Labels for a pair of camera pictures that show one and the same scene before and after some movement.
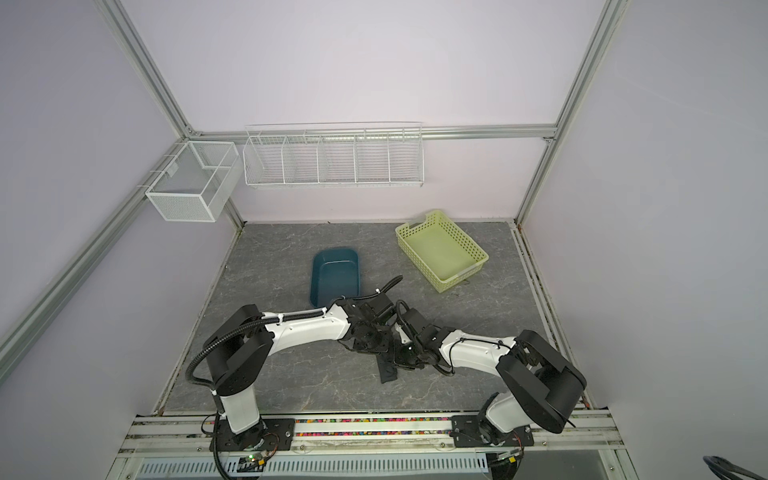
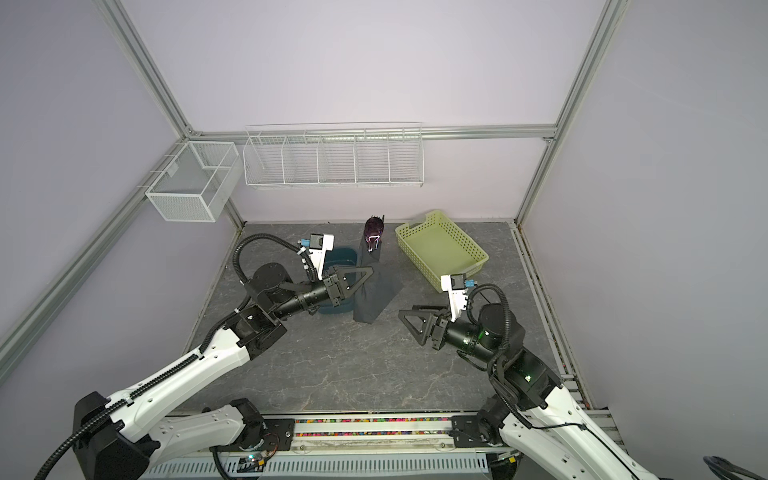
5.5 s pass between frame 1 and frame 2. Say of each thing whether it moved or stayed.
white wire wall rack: stayed
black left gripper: moved
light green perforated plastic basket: stayed
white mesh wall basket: stayed
